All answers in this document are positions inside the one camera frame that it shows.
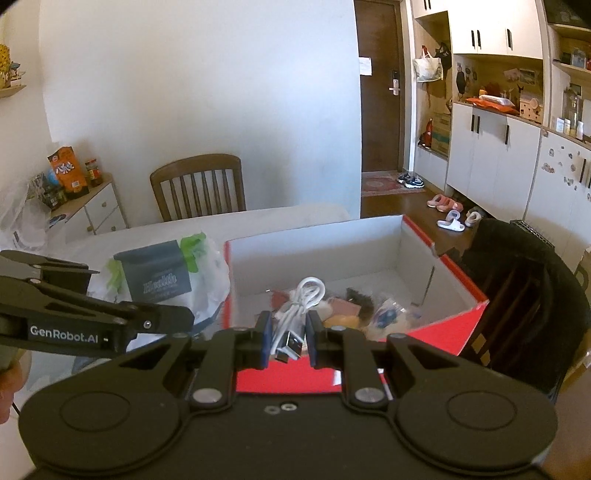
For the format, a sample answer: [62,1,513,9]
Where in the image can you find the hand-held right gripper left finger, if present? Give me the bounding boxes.
[117,310,273,414]

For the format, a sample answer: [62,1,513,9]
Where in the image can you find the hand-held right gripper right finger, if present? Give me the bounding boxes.
[305,310,460,411]

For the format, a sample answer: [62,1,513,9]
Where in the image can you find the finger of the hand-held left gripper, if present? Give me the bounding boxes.
[0,250,100,296]
[0,277,195,335]

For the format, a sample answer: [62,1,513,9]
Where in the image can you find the white usb cable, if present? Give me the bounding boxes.
[270,276,327,364]

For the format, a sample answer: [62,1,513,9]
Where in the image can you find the dark grey card packet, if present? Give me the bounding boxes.
[113,239,193,304]

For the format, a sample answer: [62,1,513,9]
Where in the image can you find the white green plastic bag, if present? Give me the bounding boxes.
[87,232,232,334]

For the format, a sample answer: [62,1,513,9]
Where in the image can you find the red cardboard box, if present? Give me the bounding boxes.
[223,215,490,394]

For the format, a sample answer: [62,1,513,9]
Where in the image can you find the white marble desktop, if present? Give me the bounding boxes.
[0,203,352,407]

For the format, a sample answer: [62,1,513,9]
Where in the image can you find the person's left hand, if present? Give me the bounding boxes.
[0,357,23,424]

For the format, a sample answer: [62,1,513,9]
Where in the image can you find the pink card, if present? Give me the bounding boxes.
[329,297,362,317]

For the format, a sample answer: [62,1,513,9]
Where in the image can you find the clear plastic bag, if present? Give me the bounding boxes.
[0,184,52,254]

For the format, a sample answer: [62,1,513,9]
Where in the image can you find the small white drawer cabinet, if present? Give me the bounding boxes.
[50,180,130,241]

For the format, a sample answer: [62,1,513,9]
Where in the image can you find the white blue printed packet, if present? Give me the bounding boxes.
[368,298,417,331]

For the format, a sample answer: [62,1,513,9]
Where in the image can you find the dark snack packets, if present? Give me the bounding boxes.
[29,170,68,212]

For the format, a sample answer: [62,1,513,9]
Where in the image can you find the orange snack bag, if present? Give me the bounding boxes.
[47,146,91,200]

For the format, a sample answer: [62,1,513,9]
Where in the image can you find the red label jar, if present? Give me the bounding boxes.
[84,158,103,188]

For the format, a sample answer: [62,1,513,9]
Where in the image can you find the wooden chair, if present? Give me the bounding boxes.
[150,154,247,223]

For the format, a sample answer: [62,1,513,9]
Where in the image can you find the patterned door rug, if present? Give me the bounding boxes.
[361,170,413,199]

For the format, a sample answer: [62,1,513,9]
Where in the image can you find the pair of dark sneakers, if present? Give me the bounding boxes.
[396,170,426,189]

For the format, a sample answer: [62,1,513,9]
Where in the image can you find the pair of pink slippers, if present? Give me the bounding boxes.
[427,193,463,213]

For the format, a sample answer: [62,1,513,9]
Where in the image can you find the black jacket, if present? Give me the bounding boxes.
[461,219,586,394]

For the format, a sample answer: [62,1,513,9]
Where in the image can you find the yellow knitted ornament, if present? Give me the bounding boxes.
[0,44,25,88]

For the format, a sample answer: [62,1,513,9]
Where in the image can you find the dark wooden door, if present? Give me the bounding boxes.
[354,0,408,175]

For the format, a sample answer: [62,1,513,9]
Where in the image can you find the red bottle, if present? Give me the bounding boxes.
[417,117,435,149]

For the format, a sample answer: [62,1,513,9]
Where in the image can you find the stacked cardboard boxes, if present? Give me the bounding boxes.
[431,110,452,153]

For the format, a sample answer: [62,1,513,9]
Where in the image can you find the white tote bag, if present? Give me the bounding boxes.
[412,45,444,83]

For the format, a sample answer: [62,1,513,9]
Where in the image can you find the orange flat packet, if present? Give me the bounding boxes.
[465,94,521,116]

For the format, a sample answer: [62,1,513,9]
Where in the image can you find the small wooden drawer box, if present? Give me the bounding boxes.
[519,89,545,124]

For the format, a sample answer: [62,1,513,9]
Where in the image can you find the large white wall cabinet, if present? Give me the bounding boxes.
[410,0,591,280]

